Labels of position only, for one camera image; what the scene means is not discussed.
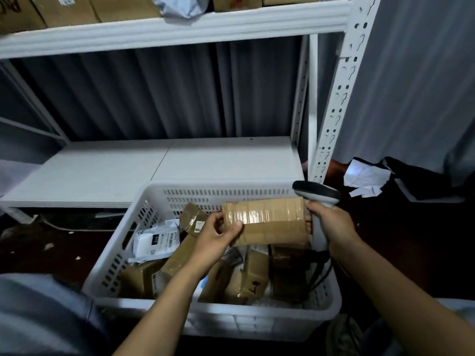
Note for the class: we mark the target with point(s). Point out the labelled cardboard box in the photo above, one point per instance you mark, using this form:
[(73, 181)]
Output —
[(143, 278)]

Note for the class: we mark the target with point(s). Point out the person's dark shoe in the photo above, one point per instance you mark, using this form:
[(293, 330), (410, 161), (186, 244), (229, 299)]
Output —
[(343, 337)]

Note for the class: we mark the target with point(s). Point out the person's left hand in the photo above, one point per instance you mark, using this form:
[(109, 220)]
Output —
[(207, 244)]

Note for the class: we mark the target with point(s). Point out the large cardboard box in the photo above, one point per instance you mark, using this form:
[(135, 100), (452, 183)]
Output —
[(16, 12), (63, 9), (126, 6)]

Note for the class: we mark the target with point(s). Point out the grey curtain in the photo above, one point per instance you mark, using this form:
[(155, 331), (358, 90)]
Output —
[(185, 92)]

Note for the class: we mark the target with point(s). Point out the white metal shelving rack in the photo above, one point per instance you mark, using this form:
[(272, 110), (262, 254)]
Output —
[(222, 27)]

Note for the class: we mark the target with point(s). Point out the crumpled white paper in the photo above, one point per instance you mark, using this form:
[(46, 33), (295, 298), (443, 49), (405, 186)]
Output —
[(365, 177)]

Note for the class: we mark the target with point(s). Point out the person's right hand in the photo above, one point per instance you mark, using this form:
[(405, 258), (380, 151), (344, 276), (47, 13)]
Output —
[(334, 228)]

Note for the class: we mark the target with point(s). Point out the black bag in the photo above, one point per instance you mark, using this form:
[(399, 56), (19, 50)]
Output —
[(419, 177)]

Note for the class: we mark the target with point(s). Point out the white plastic perforated basket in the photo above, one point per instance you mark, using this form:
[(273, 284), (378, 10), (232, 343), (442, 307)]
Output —
[(237, 322)]

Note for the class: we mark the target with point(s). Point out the grey plastic mailer bag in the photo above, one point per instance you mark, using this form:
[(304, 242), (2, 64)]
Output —
[(183, 4)]

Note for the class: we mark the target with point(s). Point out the grey handheld barcode scanner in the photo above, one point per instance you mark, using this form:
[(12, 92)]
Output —
[(319, 192)]

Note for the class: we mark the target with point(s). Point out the long narrow cardboard box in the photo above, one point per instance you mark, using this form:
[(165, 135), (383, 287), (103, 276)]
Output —
[(183, 252)]

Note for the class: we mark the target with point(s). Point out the person's right forearm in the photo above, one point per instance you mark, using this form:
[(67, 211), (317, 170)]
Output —
[(400, 300)]

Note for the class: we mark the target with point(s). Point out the dark brown cardboard box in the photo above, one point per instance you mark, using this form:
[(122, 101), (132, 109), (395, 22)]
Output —
[(289, 274)]

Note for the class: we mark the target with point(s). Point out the person's left thumb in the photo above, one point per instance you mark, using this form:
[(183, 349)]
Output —
[(232, 230)]

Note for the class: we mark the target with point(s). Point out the brown taped cardboard parcel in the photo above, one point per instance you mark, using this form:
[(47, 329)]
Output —
[(271, 222)]

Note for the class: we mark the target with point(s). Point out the person's left forearm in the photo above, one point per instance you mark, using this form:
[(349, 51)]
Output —
[(163, 311)]

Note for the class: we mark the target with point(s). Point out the small brown cardboard box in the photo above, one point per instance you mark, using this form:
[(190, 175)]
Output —
[(215, 283)]

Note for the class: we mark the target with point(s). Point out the taped cardboard box with marking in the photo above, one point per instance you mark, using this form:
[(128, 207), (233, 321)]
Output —
[(252, 274)]

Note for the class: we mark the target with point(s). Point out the person's right thumb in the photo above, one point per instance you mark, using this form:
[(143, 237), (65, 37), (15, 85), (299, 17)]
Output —
[(315, 208)]

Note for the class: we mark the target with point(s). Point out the white plastic mailer bag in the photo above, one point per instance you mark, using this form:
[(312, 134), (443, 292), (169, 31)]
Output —
[(154, 242)]

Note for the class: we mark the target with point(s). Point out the cardboard box with red mark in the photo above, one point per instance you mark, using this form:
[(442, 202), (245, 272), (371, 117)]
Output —
[(237, 2)]

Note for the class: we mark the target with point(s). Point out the person's grey trousers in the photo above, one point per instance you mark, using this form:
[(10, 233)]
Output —
[(40, 315)]

